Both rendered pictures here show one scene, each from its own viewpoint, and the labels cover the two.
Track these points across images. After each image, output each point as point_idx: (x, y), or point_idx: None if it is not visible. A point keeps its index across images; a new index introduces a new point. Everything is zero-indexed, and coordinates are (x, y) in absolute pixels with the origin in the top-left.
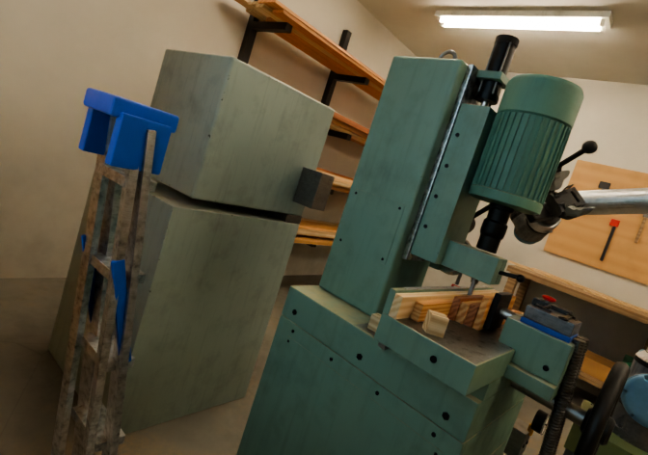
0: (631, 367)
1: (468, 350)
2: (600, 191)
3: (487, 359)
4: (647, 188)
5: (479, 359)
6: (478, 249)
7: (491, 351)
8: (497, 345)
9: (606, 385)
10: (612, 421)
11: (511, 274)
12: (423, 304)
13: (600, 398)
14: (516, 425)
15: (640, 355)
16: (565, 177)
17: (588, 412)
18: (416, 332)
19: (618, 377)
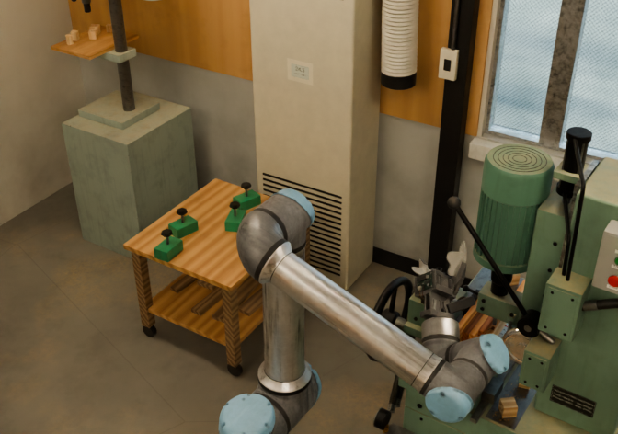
0: (310, 389)
1: (488, 276)
2: (372, 310)
3: (477, 274)
4: (326, 278)
5: (482, 271)
6: (504, 298)
7: (474, 285)
8: (468, 296)
9: (407, 279)
10: (386, 308)
11: (473, 290)
12: (524, 279)
13: (410, 280)
14: (398, 430)
15: (309, 373)
16: (448, 260)
17: (398, 313)
18: (520, 277)
19: (401, 276)
